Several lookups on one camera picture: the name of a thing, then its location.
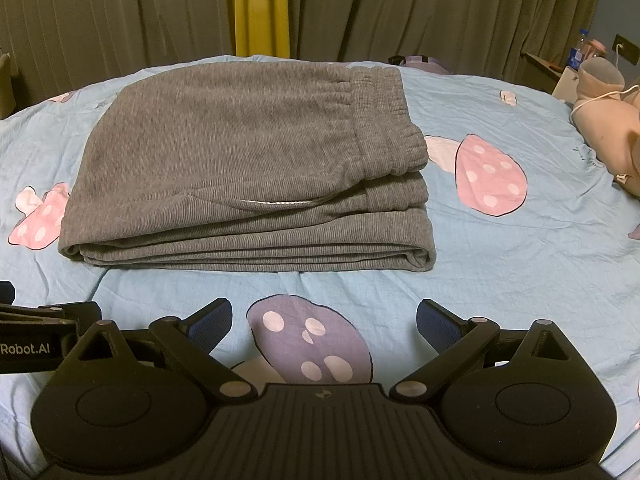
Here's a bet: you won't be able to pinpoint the light blue printed bedsheet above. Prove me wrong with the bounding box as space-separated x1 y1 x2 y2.
0 54 640 466

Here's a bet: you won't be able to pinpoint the black wall socket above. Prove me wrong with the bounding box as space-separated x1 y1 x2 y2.
612 33 640 69

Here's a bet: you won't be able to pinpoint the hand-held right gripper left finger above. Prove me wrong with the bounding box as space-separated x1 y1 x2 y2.
62 298 255 405

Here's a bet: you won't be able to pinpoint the grey curtain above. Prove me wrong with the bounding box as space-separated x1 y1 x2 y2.
0 0 237 117
289 0 607 82

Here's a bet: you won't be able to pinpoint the white charging cable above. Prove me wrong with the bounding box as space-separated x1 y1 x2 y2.
569 84 640 186

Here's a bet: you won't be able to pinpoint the grey pants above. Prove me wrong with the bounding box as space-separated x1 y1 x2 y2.
56 59 437 275

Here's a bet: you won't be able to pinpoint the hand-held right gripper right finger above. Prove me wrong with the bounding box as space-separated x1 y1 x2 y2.
389 299 577 405

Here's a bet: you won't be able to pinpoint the wooden nightstand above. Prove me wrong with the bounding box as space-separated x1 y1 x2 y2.
520 51 576 96

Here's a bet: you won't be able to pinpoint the purple pillow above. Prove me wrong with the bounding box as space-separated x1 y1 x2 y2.
389 54 447 74

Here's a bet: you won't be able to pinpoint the clear water bottle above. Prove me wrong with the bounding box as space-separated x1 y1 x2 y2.
567 27 592 69

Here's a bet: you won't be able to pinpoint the white box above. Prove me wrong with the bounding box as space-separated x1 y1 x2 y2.
551 67 582 102

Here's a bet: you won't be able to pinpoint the yellow curtain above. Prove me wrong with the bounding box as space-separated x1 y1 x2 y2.
222 0 292 59

